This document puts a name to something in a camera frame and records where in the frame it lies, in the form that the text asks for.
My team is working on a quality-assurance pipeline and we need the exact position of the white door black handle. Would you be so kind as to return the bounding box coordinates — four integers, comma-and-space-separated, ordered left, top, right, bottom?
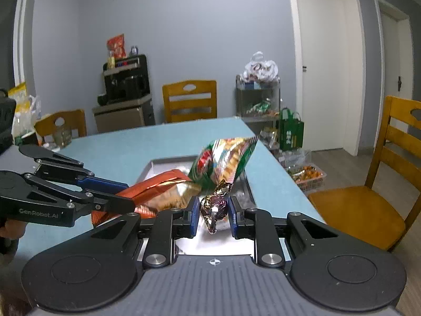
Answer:
375, 0, 414, 106

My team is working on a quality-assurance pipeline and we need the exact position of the metal trolley cart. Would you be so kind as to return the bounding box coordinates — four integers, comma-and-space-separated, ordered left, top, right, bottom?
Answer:
235, 74, 282, 154

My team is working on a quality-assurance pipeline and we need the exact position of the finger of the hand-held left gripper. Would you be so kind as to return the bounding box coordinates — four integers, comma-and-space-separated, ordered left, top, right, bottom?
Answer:
18, 144, 129, 194
24, 173, 136, 215

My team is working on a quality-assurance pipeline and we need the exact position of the person's left hand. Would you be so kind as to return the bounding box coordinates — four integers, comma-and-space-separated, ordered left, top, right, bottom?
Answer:
0, 219, 27, 239

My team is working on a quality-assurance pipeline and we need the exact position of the white printed plastic bag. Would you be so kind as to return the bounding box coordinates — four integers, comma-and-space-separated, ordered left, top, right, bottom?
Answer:
239, 52, 279, 83

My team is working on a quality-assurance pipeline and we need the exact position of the grey shallow box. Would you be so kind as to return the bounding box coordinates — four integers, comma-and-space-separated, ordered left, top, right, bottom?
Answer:
136, 153, 257, 257

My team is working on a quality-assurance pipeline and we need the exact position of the wooden chair with oval cutout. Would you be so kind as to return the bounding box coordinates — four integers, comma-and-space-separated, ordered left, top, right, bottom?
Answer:
34, 109, 88, 145
162, 80, 218, 124
308, 95, 421, 251

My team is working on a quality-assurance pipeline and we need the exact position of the green snack packets pile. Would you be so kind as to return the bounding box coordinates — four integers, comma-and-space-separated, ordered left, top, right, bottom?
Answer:
245, 101, 273, 117

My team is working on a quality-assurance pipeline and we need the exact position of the long red snack packet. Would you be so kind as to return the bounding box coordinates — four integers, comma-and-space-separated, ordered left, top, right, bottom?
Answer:
90, 169, 191, 226

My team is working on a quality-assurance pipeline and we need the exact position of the clear tub of orange snacks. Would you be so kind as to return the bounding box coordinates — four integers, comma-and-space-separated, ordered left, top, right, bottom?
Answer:
285, 164, 326, 191

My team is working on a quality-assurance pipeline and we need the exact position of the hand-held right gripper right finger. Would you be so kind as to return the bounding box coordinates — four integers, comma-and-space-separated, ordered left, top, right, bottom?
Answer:
228, 196, 341, 268

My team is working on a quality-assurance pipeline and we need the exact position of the gold red foil candy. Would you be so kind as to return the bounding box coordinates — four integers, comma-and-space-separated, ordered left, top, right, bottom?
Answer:
199, 179, 232, 234

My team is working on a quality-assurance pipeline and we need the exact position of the glass bowl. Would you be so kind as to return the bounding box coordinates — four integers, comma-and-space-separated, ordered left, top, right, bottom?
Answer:
53, 128, 73, 149

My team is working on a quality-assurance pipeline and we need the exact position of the green tote bag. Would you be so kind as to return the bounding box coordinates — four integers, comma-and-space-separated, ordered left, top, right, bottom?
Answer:
279, 107, 305, 152

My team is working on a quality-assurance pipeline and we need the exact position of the yellow bag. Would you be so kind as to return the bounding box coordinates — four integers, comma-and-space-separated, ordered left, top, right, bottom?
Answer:
7, 82, 28, 112

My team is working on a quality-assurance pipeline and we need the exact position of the clear plastic container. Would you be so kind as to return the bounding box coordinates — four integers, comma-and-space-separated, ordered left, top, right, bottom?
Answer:
278, 150, 311, 168

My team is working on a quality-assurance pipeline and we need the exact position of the clear plastic bag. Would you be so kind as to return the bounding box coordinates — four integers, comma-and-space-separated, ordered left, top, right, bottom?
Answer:
13, 95, 42, 135

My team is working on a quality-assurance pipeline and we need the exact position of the red snack bag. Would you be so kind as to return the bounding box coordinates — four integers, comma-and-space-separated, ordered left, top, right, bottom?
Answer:
107, 34, 127, 59

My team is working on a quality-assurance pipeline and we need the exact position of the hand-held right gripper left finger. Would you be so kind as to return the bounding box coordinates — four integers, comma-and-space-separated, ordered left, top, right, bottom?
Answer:
87, 196, 201, 268

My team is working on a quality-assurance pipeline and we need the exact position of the white door silver handle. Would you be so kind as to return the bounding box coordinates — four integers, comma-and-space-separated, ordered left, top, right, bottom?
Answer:
293, 0, 359, 155

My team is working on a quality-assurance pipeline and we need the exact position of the green prawn cracker bag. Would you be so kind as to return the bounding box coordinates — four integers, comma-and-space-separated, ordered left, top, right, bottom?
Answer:
188, 136, 259, 191

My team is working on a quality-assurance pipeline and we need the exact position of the black water dispenser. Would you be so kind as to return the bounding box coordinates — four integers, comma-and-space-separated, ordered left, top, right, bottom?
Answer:
92, 54, 156, 134

